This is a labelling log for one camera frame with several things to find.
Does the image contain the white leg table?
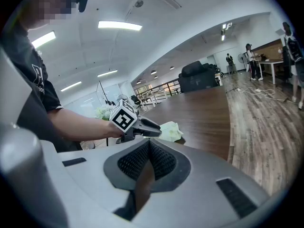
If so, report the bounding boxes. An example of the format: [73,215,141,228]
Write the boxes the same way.
[140,90,167,109]

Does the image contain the black metal railing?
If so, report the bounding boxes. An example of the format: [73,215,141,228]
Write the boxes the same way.
[133,78,181,104]

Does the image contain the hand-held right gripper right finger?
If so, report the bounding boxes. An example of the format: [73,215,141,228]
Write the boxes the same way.
[131,138,271,228]

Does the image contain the dark brown table white legs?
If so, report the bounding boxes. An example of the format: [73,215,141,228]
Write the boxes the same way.
[79,85,233,215]

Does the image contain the small black office chair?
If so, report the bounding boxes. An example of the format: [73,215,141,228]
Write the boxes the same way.
[131,95,142,109]

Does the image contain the wooden desk white legs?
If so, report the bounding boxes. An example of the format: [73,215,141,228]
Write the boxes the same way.
[257,58,285,85]

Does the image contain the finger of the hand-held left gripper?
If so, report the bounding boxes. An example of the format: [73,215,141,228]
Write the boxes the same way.
[139,118,161,130]
[134,129,162,137]

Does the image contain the large black padded chair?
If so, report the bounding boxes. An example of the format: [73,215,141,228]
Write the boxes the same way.
[178,60,219,94]

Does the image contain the person's head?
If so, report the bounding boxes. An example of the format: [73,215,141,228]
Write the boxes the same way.
[20,0,76,30]

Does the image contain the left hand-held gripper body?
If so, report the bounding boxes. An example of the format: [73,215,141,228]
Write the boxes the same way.
[109,99,140,144]

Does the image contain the white cloth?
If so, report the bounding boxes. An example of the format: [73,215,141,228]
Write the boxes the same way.
[158,121,185,143]

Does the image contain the person's black printed t-shirt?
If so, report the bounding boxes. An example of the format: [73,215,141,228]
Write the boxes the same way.
[0,20,64,153]

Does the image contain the person's left forearm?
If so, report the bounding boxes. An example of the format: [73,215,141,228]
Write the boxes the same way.
[47,107,124,142]

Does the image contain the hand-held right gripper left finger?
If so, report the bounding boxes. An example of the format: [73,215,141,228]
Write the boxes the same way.
[40,138,151,228]

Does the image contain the white flower bouquet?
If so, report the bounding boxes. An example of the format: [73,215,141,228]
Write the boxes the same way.
[95,104,117,121]

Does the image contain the black head-worn camera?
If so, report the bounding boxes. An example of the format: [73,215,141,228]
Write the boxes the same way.
[75,0,90,13]

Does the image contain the long ceiling light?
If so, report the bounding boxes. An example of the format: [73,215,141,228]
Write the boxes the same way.
[98,20,143,32]
[60,81,82,92]
[97,69,118,78]
[31,31,57,49]

